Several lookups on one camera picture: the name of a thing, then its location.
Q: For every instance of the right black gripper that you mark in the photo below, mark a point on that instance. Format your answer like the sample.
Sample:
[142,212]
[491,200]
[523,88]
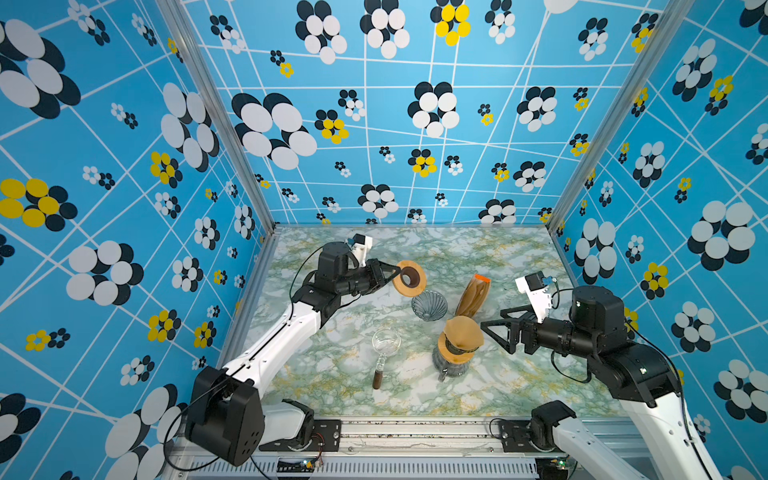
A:
[529,327]

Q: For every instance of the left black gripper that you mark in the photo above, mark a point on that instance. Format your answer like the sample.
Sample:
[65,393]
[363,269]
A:
[375,273]

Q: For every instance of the grey glass dripper cone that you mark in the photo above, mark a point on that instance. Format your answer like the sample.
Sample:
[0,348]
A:
[429,306]

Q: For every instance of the glass scoop wooden handle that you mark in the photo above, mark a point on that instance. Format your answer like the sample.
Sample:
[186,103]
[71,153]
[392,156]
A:
[386,343]

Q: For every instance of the wooden ring dripper holder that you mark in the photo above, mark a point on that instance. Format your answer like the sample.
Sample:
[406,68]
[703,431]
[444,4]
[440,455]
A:
[453,354]

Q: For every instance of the grey ribbed glass carafe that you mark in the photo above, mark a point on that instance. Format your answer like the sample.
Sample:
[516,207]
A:
[447,369]

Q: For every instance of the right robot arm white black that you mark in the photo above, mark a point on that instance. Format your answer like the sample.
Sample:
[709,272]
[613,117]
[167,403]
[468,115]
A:
[639,376]

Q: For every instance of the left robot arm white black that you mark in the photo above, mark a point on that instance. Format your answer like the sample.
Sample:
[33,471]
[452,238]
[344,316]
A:
[226,416]

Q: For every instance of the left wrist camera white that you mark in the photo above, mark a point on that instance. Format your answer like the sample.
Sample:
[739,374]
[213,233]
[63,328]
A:
[361,245]

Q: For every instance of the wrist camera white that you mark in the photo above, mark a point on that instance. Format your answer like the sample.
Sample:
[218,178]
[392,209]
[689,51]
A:
[361,245]
[536,287]

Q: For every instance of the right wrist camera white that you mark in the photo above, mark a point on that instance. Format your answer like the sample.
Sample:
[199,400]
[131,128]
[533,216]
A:
[536,287]

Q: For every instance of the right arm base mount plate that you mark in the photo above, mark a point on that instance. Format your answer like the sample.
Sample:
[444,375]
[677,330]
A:
[523,436]

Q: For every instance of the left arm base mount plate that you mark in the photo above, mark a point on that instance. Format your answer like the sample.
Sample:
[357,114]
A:
[313,436]

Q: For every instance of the aluminium front rail frame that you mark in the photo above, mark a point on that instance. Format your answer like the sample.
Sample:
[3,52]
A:
[394,448]

